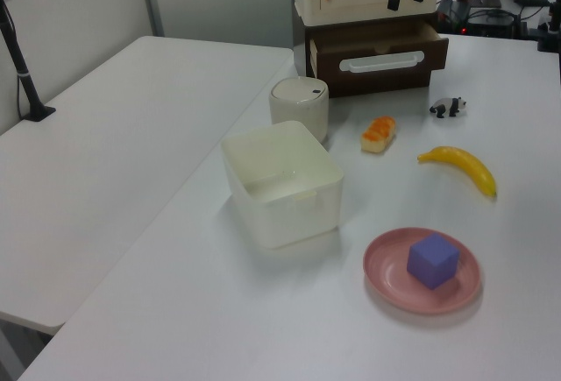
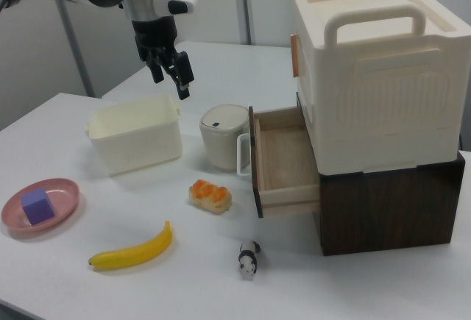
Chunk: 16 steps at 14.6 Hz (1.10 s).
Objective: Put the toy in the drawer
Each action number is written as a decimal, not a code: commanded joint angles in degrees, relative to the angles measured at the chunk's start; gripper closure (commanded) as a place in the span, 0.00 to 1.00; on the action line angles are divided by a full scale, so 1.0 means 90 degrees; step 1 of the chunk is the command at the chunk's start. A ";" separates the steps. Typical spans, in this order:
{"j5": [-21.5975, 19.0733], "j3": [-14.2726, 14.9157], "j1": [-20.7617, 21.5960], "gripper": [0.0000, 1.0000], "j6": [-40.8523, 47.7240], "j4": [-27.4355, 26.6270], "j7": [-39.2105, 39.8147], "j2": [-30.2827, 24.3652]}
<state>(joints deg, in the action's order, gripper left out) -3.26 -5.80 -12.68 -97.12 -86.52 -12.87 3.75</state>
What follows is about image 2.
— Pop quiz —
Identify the pink plate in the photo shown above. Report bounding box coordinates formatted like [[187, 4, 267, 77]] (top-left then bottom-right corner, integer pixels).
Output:
[[1, 177, 81, 240]]

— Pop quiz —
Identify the yellow toy banana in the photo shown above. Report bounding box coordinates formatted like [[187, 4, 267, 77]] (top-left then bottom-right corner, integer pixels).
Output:
[[88, 220, 174, 271]]

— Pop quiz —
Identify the toy bread loaf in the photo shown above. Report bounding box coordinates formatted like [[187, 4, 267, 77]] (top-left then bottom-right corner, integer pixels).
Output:
[[188, 179, 233, 215]]

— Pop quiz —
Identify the dark wood drawer cabinet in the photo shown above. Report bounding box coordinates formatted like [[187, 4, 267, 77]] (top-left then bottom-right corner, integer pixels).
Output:
[[294, 91, 466, 257]]

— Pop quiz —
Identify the copper door handle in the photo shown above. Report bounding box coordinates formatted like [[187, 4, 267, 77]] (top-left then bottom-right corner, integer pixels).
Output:
[[289, 33, 299, 78]]

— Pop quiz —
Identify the small panda toy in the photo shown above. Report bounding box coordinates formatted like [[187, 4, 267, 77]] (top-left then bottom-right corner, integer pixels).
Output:
[[237, 240, 262, 281]]

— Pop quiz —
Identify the cream open plastic bin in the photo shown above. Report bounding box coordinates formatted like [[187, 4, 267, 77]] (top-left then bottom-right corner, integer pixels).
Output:
[[85, 93, 183, 177]]

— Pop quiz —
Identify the cream plastic box with handles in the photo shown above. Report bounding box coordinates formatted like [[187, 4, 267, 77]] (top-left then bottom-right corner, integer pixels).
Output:
[[290, 0, 461, 174]]

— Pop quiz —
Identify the wooden drawer with white handle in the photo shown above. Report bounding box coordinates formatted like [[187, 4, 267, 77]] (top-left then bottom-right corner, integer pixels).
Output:
[[236, 104, 322, 220]]

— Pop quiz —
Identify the purple cube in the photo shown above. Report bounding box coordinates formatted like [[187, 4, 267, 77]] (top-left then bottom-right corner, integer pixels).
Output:
[[20, 187, 56, 227]]

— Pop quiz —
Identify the small cream lidded trash can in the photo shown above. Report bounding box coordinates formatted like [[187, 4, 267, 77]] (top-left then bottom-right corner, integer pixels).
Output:
[[199, 104, 252, 171]]

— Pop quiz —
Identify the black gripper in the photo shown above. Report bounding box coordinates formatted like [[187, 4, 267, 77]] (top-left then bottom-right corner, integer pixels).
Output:
[[131, 15, 195, 101]]

